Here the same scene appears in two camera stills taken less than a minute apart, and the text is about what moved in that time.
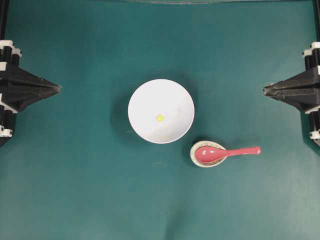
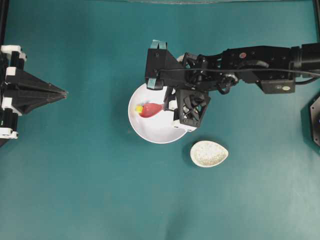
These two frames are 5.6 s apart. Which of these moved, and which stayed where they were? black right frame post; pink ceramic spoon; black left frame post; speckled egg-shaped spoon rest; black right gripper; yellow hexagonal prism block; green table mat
Moved: black right gripper; pink ceramic spoon; yellow hexagonal prism block
Stayed: green table mat; black right frame post; black left frame post; speckled egg-shaped spoon rest
